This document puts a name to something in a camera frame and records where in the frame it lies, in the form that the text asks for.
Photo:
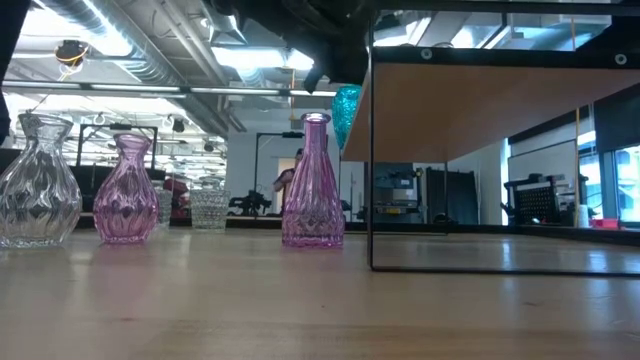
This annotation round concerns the bright window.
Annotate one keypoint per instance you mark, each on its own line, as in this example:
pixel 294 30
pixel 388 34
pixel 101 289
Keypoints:
pixel 627 185

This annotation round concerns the black pegboard rack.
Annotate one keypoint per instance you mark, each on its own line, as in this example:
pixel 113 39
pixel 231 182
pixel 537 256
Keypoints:
pixel 537 202

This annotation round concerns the black panel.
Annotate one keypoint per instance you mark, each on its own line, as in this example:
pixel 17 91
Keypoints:
pixel 450 197

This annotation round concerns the white cup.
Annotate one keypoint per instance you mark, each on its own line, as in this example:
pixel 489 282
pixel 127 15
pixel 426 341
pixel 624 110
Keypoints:
pixel 583 216

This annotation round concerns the clear diamond-cut glass jar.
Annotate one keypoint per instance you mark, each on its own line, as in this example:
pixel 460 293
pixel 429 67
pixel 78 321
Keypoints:
pixel 210 210

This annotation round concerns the linear ceiling light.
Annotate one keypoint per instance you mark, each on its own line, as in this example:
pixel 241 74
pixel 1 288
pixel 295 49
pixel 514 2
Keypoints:
pixel 135 88

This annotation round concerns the black round ceiling sensor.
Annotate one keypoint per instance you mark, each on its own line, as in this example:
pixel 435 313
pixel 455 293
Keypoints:
pixel 71 52

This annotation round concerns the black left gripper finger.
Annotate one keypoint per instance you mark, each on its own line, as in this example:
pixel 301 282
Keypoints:
pixel 350 65
pixel 315 81

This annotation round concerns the wooden shelf black metal frame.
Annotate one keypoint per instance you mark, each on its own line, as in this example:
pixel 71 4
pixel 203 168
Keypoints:
pixel 500 110

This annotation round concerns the black cabinet machine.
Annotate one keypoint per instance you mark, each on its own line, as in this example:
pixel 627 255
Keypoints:
pixel 397 190

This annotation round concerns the teal textured glass vase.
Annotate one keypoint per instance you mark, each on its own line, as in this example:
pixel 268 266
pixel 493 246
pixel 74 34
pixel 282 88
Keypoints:
pixel 345 115

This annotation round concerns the clear swirl bulbous glass vase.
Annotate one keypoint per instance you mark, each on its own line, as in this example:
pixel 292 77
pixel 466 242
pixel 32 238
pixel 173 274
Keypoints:
pixel 40 200

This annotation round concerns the pink small bulbous vase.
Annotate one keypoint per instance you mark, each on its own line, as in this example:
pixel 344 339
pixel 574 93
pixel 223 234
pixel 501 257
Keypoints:
pixel 126 210

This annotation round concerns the black background robot arm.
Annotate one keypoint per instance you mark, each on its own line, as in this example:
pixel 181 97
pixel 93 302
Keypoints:
pixel 247 202

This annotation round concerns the red background object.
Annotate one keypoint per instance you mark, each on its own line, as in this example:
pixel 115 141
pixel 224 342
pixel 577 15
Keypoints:
pixel 177 195

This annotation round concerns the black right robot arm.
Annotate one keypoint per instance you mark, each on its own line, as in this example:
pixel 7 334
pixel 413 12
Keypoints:
pixel 620 32

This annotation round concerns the clear necked glass jar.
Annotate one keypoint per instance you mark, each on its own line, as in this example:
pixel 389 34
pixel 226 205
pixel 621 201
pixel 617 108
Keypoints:
pixel 165 205

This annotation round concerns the person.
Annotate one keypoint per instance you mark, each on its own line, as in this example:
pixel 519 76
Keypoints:
pixel 286 177

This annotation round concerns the pink tall diamond-cut vase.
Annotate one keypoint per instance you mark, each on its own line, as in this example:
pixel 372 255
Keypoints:
pixel 312 200

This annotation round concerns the bright ceiling light panel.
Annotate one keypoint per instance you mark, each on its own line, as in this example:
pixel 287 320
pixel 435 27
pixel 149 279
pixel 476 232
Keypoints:
pixel 250 57

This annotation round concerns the red box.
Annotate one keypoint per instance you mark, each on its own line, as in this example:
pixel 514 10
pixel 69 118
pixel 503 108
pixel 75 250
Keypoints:
pixel 605 224

